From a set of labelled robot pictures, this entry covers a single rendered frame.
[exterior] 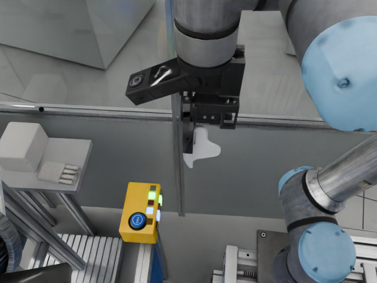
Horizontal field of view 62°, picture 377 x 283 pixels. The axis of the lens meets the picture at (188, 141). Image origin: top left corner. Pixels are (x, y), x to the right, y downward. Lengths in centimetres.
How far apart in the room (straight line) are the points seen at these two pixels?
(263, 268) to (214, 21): 73
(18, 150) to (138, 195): 54
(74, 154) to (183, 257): 98
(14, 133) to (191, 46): 109
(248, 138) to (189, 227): 91
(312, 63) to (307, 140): 113
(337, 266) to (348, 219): 157
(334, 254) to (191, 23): 57
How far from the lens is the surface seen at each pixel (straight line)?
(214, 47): 36
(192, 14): 34
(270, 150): 141
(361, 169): 71
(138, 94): 45
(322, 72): 24
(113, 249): 198
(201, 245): 202
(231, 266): 97
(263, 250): 96
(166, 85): 42
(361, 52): 23
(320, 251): 75
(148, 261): 112
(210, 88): 43
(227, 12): 34
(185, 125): 44
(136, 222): 92
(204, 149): 49
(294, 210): 80
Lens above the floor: 193
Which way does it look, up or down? 55 degrees down
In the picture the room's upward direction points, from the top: straight up
